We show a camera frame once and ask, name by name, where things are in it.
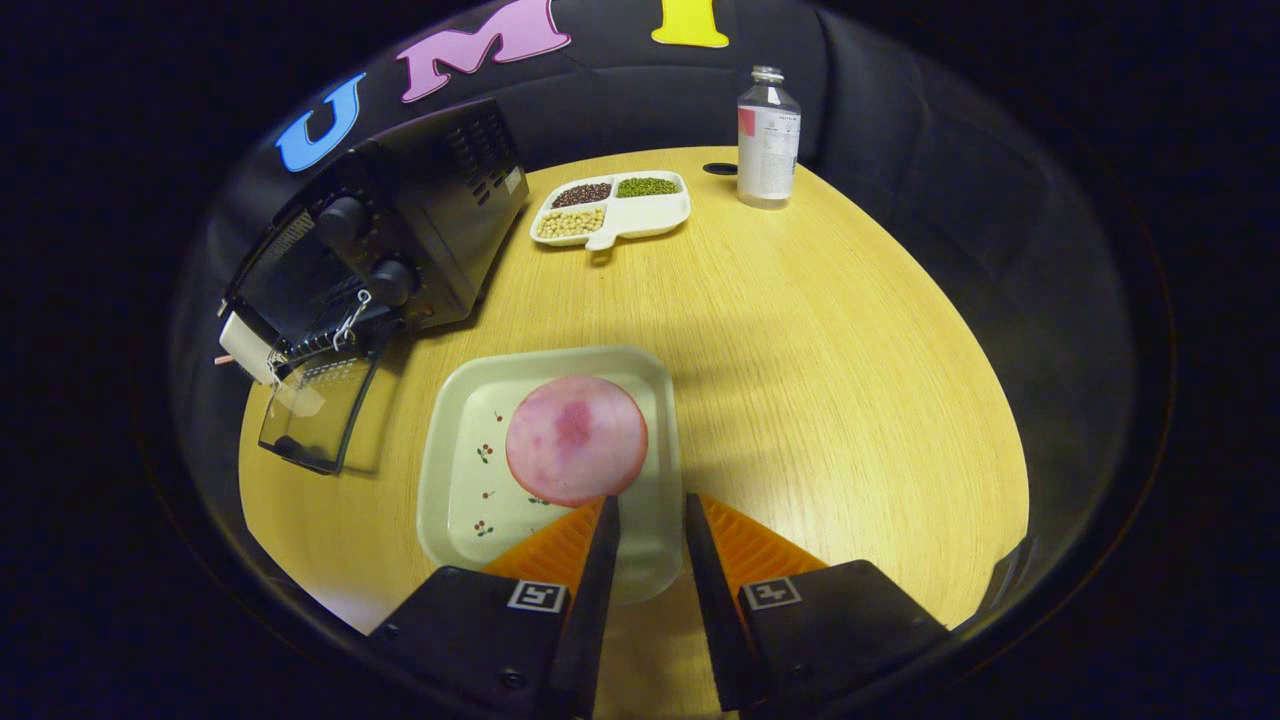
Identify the cream cherry print plate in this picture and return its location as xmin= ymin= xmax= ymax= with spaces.
xmin=416 ymin=345 xmax=684 ymax=604

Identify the black backdrop cloth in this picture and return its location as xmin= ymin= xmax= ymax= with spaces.
xmin=170 ymin=0 xmax=1141 ymax=641

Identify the pile of yellow soybeans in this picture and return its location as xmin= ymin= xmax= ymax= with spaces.
xmin=537 ymin=207 xmax=607 ymax=239

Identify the white divided dish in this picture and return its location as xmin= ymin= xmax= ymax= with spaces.
xmin=529 ymin=170 xmax=693 ymax=252

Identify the clear plastic bottle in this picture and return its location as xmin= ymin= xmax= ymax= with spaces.
xmin=736 ymin=65 xmax=802 ymax=210

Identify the black toaster oven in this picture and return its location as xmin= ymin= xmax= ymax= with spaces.
xmin=218 ymin=97 xmax=531 ymax=476

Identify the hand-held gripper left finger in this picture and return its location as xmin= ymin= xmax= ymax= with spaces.
xmin=365 ymin=495 xmax=621 ymax=720

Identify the round pink ham slice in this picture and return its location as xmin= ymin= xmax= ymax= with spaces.
xmin=505 ymin=375 xmax=649 ymax=509

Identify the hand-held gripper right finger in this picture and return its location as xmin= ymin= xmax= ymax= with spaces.
xmin=684 ymin=492 xmax=951 ymax=713

